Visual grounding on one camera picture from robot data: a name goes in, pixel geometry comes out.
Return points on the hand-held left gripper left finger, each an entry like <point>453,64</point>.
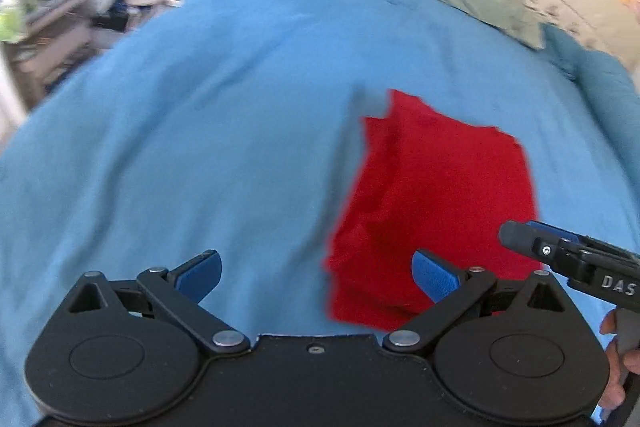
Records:
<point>200,274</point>

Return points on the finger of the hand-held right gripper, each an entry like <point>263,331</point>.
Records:
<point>525,239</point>
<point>555,231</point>

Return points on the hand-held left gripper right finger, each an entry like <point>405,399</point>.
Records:
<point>434,274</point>

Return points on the red sweater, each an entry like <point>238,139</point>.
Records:
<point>440,187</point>

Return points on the person's right hand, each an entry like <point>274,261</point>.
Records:
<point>622,382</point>

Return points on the bed with blue sheet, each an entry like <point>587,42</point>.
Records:
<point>200,132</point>

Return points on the blue rolled duvet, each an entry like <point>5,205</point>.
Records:
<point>595,67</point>

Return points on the white shelf unit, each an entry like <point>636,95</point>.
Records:
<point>40,22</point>

